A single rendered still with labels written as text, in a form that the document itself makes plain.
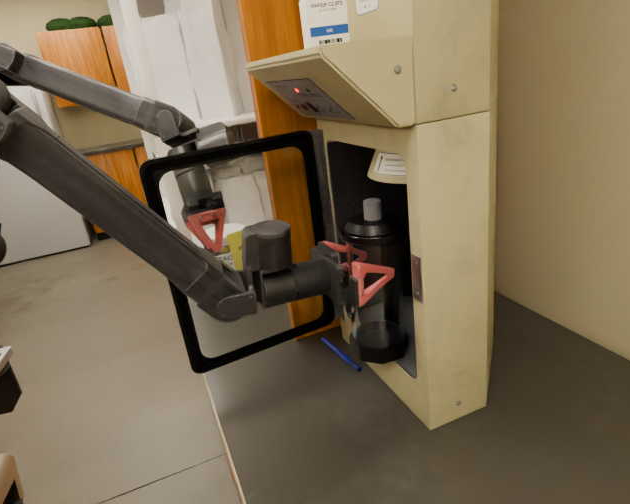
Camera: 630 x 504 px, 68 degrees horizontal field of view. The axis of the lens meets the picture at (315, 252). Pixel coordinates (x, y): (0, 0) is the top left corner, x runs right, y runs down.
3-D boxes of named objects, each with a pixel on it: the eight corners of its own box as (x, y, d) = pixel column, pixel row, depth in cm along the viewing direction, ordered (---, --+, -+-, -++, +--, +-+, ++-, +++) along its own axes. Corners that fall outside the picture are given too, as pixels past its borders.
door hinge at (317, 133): (339, 316, 99) (317, 128, 85) (345, 321, 97) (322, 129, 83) (333, 318, 99) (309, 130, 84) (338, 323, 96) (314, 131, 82)
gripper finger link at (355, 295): (377, 243, 76) (325, 254, 73) (401, 256, 70) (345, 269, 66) (378, 281, 78) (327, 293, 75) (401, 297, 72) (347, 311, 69)
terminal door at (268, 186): (336, 322, 98) (311, 128, 83) (193, 377, 86) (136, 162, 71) (334, 320, 98) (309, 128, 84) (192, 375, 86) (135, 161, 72)
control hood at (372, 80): (315, 115, 84) (307, 55, 80) (417, 125, 56) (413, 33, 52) (254, 125, 80) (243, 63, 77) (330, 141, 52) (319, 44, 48)
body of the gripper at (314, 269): (320, 244, 77) (278, 253, 75) (347, 264, 68) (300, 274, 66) (323, 280, 80) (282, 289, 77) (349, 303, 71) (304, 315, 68)
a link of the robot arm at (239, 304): (213, 292, 73) (218, 320, 66) (203, 224, 69) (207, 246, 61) (287, 280, 76) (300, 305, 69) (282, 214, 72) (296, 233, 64)
